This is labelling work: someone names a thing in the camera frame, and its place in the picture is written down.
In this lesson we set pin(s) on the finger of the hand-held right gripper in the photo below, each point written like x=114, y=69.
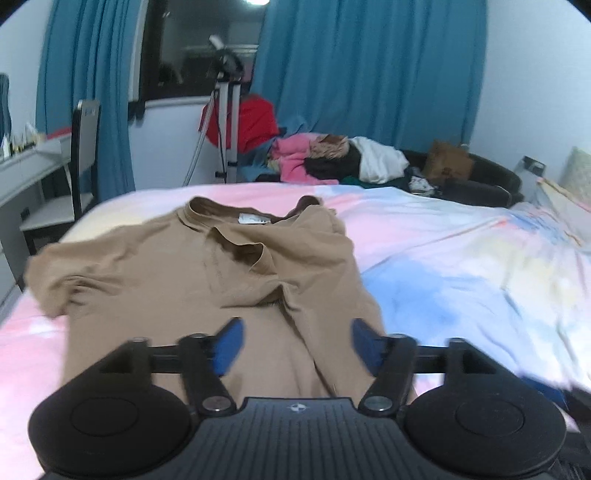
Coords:
x=547, y=386

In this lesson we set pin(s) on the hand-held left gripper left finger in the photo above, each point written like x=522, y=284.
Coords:
x=231, y=344

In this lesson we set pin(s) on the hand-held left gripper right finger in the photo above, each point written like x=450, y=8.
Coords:
x=364, y=344

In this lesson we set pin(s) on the tan t-shirt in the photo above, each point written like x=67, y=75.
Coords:
x=161, y=258

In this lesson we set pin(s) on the bed with pastel sheet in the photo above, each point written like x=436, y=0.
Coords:
x=461, y=258

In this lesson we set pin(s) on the teal cloth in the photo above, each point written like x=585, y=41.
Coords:
x=369, y=183

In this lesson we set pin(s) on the patterned small cloth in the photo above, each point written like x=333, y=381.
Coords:
x=421, y=184

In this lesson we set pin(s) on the black cloth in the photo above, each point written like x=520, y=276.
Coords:
x=337, y=166

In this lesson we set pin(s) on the white cloth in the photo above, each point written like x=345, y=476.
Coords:
x=381, y=161

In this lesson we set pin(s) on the blue cloth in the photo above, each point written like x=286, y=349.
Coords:
x=256, y=159

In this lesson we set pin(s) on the pink cloth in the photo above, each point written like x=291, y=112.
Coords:
x=291, y=157

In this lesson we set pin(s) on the light brown cloth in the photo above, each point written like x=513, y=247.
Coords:
x=328, y=145

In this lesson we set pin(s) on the black sofa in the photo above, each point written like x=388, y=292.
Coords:
x=489, y=177

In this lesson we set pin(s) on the pale pillow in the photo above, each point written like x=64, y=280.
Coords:
x=577, y=175

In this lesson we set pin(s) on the red cloth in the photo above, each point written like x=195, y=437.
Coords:
x=254, y=122

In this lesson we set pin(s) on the black and white chair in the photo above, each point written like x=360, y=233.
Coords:
x=85, y=138

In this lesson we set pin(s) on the white dressing table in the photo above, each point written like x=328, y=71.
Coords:
x=23, y=170

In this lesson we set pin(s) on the wide blue curtain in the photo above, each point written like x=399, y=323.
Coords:
x=369, y=69

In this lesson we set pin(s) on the row of cosmetic bottles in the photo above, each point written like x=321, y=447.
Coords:
x=21, y=141

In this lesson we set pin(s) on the dark window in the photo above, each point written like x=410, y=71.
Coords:
x=184, y=55

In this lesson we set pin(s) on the narrow blue curtain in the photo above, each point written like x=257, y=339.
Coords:
x=83, y=69

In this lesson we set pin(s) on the wavy framed mirror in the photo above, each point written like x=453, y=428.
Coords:
x=4, y=106

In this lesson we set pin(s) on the camera tripod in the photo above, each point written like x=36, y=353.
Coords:
x=228, y=129

